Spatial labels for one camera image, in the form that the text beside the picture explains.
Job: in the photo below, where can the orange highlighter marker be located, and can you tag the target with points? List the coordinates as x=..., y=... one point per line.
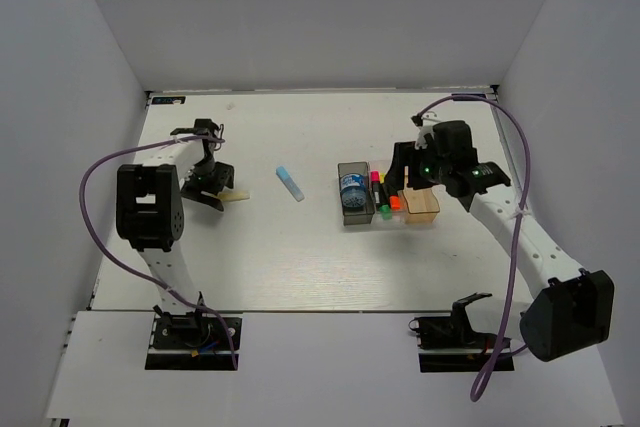
x=395, y=203

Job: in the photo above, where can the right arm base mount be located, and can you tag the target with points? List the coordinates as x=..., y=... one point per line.
x=447, y=342

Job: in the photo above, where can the grey transparent tray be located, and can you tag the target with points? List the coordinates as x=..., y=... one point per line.
x=362, y=216

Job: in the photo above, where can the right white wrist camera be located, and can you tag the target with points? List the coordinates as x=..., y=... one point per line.
x=425, y=129

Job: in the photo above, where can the yellow glue stick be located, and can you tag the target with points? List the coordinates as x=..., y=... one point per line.
x=233, y=196

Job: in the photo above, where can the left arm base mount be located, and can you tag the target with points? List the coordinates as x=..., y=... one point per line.
x=193, y=342

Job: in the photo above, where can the clear transparent tray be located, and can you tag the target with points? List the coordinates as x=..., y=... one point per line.
x=382, y=166

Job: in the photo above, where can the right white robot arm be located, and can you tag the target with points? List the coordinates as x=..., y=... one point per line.
x=571, y=307

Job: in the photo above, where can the right corner label sticker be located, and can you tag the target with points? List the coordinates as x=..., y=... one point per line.
x=468, y=97

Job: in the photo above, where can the pink highlighter marker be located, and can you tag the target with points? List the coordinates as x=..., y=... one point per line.
x=375, y=188

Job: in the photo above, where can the amber transparent tray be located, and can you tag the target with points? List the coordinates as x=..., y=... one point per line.
x=421, y=207

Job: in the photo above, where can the blue cleaning gel jar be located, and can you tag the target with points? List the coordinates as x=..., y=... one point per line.
x=353, y=191

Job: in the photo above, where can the corner label sticker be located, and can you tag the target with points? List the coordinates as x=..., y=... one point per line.
x=168, y=100
x=468, y=97

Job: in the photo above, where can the green highlighter marker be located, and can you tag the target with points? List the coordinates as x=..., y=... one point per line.
x=385, y=209

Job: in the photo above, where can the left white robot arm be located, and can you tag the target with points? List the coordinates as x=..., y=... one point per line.
x=150, y=213

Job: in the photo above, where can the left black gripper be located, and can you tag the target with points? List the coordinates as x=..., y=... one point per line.
x=193, y=190

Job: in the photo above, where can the left corner label sticker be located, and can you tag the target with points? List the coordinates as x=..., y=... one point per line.
x=168, y=100

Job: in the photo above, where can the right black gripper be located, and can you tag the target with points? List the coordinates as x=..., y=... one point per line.
x=406, y=154

